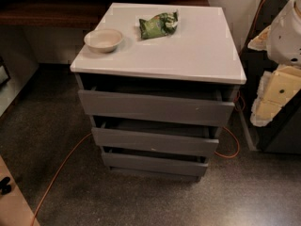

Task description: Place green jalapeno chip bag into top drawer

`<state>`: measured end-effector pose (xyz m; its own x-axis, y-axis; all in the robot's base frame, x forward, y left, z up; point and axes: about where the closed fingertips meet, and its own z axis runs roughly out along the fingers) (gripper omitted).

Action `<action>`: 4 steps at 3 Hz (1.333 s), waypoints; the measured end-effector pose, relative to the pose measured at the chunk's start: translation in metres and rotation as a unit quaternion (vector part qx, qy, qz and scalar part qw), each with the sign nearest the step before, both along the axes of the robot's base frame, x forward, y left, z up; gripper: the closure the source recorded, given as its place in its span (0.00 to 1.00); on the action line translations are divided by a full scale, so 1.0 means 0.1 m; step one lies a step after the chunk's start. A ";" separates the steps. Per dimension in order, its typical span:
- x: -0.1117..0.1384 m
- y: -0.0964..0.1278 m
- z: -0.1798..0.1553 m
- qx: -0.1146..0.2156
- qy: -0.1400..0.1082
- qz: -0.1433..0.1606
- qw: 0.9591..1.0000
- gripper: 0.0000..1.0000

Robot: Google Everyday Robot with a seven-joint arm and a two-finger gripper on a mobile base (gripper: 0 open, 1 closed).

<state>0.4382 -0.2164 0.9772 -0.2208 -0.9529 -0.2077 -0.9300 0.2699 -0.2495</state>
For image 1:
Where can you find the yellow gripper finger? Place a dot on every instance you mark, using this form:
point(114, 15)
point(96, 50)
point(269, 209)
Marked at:
point(275, 90)
point(259, 42)

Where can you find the grey top drawer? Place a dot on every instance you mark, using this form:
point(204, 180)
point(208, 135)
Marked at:
point(155, 108)

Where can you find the grey drawer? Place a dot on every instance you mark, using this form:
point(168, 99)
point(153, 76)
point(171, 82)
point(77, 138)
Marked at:
point(187, 165)
point(156, 137)
point(155, 108)

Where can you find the green jalapeno chip bag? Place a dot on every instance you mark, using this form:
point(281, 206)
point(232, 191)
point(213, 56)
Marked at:
point(163, 24)

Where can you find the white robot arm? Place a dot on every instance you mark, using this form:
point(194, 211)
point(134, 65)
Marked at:
point(282, 42)

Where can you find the grey drawer cabinet white top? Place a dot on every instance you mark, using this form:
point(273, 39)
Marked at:
point(199, 61)

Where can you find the grey bottom drawer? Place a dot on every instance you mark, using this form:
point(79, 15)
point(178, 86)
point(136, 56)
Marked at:
point(187, 165)

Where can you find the grey middle drawer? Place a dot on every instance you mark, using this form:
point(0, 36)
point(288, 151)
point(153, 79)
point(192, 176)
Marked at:
point(156, 137)

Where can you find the white ceramic bowl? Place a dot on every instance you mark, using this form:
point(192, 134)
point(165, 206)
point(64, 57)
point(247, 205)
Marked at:
point(103, 40)

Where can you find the dark wooden shelf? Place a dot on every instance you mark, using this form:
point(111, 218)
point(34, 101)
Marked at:
point(69, 13)

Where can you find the brown cardboard box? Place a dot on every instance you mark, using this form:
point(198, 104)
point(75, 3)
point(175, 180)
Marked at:
point(14, 209)

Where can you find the black object on cardboard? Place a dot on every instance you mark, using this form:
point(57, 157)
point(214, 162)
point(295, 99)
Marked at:
point(5, 187)

